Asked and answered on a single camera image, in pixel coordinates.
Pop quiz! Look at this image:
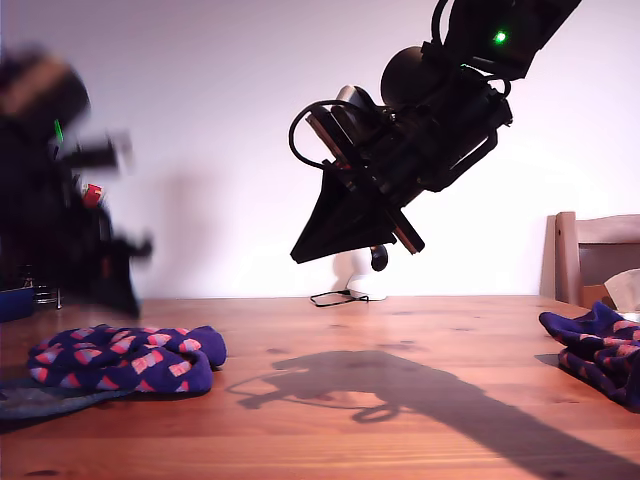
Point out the purple patterned sock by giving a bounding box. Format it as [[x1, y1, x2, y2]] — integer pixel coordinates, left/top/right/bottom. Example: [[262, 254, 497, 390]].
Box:
[[538, 301, 640, 412], [27, 324, 228, 395]]

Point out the blue box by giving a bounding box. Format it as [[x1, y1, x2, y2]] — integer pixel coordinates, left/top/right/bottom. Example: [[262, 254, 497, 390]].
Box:
[[0, 287, 35, 322]]

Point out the wooden chair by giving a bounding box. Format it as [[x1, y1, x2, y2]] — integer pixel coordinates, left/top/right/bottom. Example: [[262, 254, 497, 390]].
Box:
[[538, 211, 640, 311]]

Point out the brown cardboard box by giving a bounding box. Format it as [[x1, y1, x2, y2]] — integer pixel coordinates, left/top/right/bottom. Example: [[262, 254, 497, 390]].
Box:
[[582, 284, 617, 309]]

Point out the white tissue paper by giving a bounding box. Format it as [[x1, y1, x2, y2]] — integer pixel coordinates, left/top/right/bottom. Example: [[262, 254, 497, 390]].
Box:
[[603, 268, 640, 312]]

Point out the white round security camera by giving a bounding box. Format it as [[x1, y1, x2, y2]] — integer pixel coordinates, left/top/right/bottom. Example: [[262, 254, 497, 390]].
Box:
[[333, 243, 390, 302]]

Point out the thin black camera cable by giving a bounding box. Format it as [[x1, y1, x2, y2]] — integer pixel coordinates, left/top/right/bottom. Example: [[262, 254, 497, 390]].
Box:
[[288, 99, 351, 170]]

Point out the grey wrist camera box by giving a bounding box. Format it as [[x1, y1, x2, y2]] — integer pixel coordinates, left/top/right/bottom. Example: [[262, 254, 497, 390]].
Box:
[[333, 84, 375, 110], [54, 129, 135, 176]]

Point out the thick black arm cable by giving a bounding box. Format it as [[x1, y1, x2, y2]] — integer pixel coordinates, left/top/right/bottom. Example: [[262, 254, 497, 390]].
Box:
[[448, 74, 515, 175]]

